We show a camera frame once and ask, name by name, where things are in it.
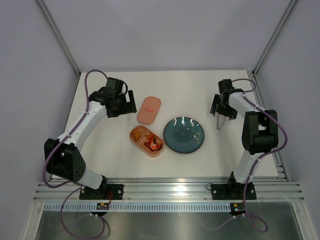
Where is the pink lunch box lid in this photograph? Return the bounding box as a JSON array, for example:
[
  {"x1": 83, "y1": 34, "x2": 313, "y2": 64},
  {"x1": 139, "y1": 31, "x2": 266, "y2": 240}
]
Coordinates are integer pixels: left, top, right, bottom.
[{"x1": 137, "y1": 96, "x2": 161, "y2": 125}]

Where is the orange fried food piece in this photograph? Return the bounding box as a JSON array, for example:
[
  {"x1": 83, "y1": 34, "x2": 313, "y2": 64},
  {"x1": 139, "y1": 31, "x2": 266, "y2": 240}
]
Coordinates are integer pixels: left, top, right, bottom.
[{"x1": 132, "y1": 129, "x2": 141, "y2": 142}]

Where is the dark brown food piece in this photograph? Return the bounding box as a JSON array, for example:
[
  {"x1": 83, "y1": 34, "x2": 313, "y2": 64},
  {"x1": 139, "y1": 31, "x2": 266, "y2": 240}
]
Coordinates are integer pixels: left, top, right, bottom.
[{"x1": 146, "y1": 134, "x2": 157, "y2": 144}]

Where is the red sausage food piece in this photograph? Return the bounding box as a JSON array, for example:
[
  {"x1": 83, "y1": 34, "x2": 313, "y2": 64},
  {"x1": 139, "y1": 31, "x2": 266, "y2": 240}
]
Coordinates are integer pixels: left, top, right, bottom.
[{"x1": 144, "y1": 141, "x2": 154, "y2": 152}]

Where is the pink lunch box base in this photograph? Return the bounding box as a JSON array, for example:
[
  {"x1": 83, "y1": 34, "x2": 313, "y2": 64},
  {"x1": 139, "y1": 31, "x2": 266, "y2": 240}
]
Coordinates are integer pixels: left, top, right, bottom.
[{"x1": 129, "y1": 125, "x2": 165, "y2": 158}]

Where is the red shrimp food piece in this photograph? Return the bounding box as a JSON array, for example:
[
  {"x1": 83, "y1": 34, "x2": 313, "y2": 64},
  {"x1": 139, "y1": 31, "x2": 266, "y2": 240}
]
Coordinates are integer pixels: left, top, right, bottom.
[{"x1": 149, "y1": 141, "x2": 163, "y2": 152}]

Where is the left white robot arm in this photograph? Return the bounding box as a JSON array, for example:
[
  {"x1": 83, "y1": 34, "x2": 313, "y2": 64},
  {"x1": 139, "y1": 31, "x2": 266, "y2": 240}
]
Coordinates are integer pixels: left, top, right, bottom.
[{"x1": 43, "y1": 87, "x2": 137, "y2": 200}]

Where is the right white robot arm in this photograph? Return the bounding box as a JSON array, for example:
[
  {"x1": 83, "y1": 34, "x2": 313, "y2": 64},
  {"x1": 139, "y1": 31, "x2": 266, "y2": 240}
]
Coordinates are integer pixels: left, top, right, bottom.
[{"x1": 210, "y1": 89, "x2": 279, "y2": 200}]

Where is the blue ceramic plate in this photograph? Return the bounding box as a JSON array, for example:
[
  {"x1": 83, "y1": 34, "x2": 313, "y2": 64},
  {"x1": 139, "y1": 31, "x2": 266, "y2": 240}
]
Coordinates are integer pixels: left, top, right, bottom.
[{"x1": 163, "y1": 116, "x2": 205, "y2": 154}]

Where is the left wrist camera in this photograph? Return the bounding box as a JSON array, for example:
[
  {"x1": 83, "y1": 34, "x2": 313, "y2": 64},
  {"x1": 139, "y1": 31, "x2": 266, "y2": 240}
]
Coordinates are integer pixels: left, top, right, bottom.
[{"x1": 105, "y1": 77, "x2": 124, "y2": 93}]

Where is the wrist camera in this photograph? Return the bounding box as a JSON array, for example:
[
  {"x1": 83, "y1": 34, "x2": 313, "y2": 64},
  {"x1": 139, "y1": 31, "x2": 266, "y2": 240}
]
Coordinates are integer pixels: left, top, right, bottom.
[
  {"x1": 105, "y1": 77, "x2": 124, "y2": 93},
  {"x1": 218, "y1": 79, "x2": 234, "y2": 94}
]

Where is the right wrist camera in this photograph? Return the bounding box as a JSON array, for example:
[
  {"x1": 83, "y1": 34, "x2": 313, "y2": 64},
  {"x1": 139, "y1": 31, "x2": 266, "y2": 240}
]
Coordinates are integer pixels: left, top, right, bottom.
[{"x1": 218, "y1": 79, "x2": 234, "y2": 94}]

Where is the right black base bracket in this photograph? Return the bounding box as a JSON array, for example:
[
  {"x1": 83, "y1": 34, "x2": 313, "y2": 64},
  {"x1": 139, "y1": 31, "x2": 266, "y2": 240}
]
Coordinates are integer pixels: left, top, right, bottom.
[{"x1": 205, "y1": 183, "x2": 257, "y2": 201}]

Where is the black base bracket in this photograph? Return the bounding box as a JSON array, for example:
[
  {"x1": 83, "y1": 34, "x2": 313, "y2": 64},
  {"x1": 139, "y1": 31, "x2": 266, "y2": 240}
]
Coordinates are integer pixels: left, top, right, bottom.
[
  {"x1": 79, "y1": 184, "x2": 124, "y2": 200},
  {"x1": 205, "y1": 183, "x2": 257, "y2": 201}
]

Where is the aluminium mounting rail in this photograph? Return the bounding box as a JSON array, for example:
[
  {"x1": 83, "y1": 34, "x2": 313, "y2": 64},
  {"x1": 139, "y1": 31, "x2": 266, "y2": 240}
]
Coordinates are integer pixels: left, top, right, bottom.
[{"x1": 32, "y1": 176, "x2": 305, "y2": 202}]

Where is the left black base bracket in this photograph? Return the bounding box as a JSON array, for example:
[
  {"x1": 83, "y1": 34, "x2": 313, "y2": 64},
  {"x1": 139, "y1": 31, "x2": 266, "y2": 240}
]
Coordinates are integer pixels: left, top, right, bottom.
[{"x1": 79, "y1": 184, "x2": 124, "y2": 200}]

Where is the white slotted cable duct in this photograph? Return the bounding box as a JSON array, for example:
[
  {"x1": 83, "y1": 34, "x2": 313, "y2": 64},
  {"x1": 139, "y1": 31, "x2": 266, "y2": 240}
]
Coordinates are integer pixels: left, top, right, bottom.
[{"x1": 43, "y1": 202, "x2": 231, "y2": 213}]

